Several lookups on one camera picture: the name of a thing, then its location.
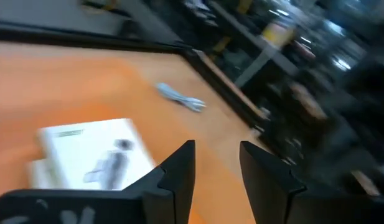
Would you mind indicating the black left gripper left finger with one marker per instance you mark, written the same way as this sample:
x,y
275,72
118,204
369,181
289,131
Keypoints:
x,y
166,193

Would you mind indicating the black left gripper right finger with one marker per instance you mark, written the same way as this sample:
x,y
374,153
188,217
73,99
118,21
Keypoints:
x,y
272,193

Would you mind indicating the black metal table frame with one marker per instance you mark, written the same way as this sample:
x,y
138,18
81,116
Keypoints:
x,y
117,43

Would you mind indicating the white product box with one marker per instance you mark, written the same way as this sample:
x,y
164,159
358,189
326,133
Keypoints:
x,y
95,146
39,174

